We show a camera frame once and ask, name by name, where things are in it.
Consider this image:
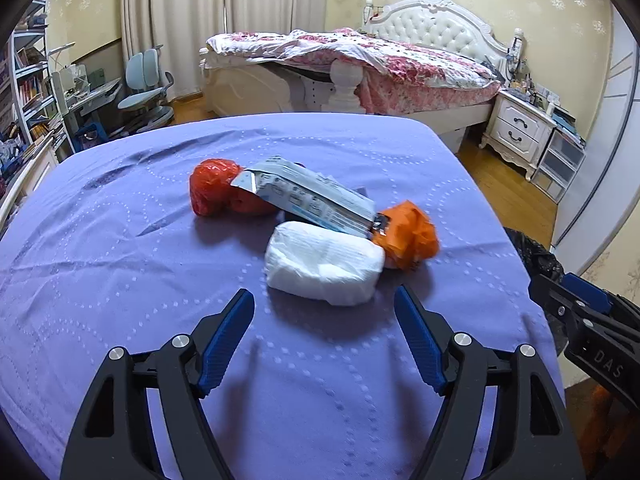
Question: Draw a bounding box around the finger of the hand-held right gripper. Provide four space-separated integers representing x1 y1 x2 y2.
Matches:
528 275 640 348
564 273 640 331

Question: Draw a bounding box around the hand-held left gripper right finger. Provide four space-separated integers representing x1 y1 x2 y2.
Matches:
394 284 586 480

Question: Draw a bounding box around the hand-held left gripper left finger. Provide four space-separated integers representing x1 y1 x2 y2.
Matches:
60 287 257 480

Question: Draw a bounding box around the round bin with black bag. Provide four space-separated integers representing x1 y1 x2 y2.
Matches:
502 226 571 361

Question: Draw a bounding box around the orange plastic bag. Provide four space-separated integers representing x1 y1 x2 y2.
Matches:
371 201 441 272

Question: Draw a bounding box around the white padded pack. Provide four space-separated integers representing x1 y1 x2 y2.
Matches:
264 221 387 307

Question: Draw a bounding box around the red plastic bag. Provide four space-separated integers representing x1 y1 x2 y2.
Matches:
189 158 281 218

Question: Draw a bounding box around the white and blue packet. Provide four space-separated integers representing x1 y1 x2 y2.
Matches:
231 156 377 237

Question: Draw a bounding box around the purple tablecloth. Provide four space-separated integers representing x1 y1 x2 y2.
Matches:
0 111 566 480

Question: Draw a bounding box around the clear plastic drawer unit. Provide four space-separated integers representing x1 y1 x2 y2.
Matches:
530 127 586 203

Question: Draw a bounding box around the white sliding wardrobe door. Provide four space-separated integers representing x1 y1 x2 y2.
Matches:
550 10 640 276

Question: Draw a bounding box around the stack of books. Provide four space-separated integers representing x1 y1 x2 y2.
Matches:
550 105 586 148

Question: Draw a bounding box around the white nightstand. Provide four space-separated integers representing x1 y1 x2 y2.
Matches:
480 90 556 181

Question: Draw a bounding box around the white storage box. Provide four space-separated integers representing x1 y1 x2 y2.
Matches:
440 127 473 155

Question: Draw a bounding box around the clutter of small bottles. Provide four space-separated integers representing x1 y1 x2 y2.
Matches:
505 30 561 106

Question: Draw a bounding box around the blue plastic crate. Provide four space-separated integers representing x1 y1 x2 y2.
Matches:
72 122 108 153

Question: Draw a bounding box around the pink floral bed sheet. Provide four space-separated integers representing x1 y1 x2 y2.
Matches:
357 67 501 116

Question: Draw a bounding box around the pale blue desk chair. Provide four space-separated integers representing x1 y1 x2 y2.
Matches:
117 47 176 133

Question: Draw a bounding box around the study desk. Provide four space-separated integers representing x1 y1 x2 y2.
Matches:
60 77 126 151

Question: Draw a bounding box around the floral quilt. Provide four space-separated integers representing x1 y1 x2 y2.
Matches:
206 29 501 88

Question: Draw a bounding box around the bed with floral bedding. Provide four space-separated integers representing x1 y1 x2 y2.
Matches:
199 0 511 153

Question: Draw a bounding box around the bookshelf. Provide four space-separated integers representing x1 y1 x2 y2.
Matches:
0 0 71 201

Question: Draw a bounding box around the desk lamp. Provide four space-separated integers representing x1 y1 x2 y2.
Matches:
47 42 76 68

